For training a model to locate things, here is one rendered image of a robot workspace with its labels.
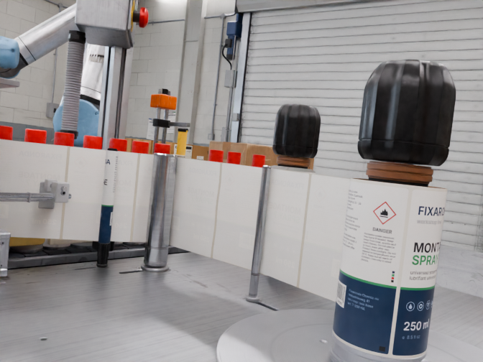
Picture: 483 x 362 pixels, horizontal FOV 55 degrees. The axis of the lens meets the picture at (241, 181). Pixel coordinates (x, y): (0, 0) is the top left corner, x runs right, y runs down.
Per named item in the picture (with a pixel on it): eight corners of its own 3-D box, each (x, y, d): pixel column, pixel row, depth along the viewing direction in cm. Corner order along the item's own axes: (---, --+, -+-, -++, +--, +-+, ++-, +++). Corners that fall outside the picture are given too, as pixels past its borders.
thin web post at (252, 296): (252, 303, 63) (267, 165, 62) (242, 299, 65) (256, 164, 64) (261, 301, 65) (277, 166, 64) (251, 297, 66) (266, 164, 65)
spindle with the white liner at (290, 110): (284, 278, 79) (305, 100, 77) (246, 265, 85) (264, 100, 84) (315, 272, 85) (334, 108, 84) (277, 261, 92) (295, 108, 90)
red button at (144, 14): (133, 3, 89) (149, 6, 90) (134, 8, 93) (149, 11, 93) (131, 23, 89) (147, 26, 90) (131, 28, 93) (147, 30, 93)
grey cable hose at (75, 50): (63, 138, 91) (72, 29, 90) (55, 137, 93) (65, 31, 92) (80, 139, 93) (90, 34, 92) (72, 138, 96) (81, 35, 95)
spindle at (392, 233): (398, 396, 39) (442, 48, 37) (310, 356, 45) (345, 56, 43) (440, 369, 45) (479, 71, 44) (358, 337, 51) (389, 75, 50)
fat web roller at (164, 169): (151, 274, 73) (162, 154, 72) (134, 266, 76) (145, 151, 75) (174, 271, 76) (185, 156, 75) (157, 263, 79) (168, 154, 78)
